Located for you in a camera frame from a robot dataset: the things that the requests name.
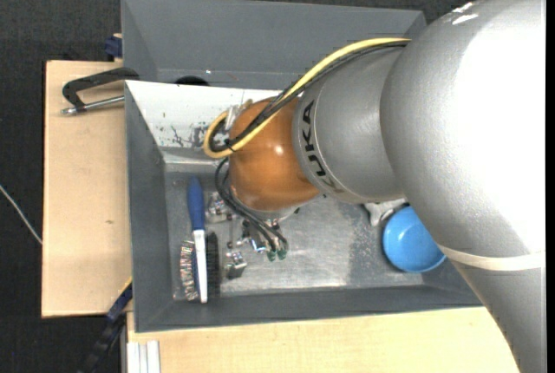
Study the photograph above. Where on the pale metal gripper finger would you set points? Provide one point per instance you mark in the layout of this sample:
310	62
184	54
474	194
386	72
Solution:
218	207
236	263

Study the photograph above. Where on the blue and white brush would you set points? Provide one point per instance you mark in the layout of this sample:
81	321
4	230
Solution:
199	250

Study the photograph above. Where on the grey metal bin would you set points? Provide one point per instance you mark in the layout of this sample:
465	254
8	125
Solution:
303	258

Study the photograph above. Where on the white plastic piece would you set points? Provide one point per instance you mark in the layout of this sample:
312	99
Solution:
378	211

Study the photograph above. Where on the pale wood board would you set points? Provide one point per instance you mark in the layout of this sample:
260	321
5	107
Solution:
84	198

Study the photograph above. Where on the blue bowl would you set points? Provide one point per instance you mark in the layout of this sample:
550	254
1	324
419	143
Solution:
407	241

